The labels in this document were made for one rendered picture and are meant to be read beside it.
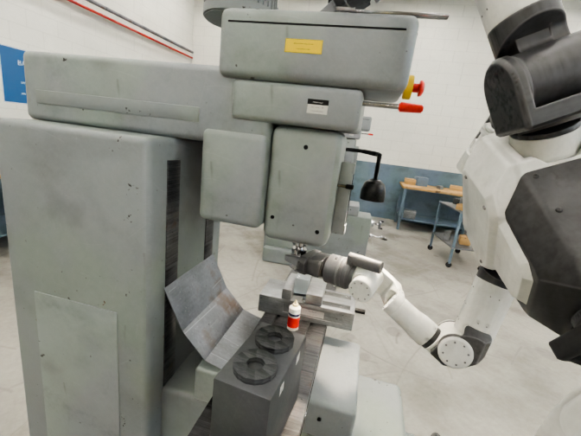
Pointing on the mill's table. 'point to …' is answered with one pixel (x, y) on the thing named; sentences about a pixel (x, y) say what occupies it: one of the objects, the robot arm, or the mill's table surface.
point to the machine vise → (322, 315)
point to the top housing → (320, 49)
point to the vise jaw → (316, 291)
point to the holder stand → (258, 384)
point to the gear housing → (299, 105)
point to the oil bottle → (294, 317)
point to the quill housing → (303, 183)
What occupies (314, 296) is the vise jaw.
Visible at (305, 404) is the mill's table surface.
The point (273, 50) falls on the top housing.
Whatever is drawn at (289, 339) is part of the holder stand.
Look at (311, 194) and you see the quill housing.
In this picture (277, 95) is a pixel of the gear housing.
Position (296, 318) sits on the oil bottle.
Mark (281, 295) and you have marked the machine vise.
